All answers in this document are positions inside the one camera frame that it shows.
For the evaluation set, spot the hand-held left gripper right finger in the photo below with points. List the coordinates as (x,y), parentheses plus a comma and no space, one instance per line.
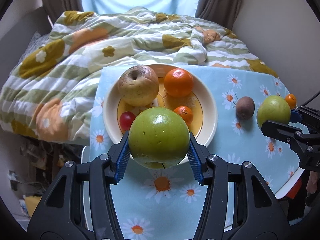
(196,162)

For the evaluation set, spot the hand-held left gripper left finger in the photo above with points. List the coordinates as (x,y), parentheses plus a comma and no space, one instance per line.
(123,155)

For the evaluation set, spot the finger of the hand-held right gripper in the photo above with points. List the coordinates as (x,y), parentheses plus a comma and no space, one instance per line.
(295,116)
(277,130)

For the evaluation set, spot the small tangerine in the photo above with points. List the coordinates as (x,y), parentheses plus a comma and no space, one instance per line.
(184,112)
(291,101)

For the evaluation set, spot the green apple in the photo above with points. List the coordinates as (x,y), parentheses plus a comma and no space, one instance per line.
(158,137)
(273,111)

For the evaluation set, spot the brown kiwi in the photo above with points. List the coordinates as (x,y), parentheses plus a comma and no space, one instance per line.
(245,107)

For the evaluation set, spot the cream bowl with duck print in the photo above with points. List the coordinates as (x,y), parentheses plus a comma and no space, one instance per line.
(205,110)

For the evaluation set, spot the yellow wrinkled apple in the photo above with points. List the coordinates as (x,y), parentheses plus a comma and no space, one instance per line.
(137,85)

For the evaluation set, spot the large orange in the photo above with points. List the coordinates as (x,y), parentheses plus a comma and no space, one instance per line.
(178,83)

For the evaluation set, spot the person's right hand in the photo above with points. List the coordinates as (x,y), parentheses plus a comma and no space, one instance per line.
(312,182)

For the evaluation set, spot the light blue daisy tablecloth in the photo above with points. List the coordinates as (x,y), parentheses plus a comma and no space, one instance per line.
(225,167)

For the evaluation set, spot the white table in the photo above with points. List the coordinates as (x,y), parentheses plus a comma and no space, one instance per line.
(85,160)

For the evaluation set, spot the yellow object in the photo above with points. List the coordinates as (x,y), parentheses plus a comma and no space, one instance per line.
(32,205)

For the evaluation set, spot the green floral duvet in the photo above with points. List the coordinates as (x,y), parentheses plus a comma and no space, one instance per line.
(87,47)

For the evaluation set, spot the grey patterned pillow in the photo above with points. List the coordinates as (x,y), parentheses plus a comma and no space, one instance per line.
(37,42)

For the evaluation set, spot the grey bed headboard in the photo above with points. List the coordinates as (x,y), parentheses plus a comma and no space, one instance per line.
(22,30)

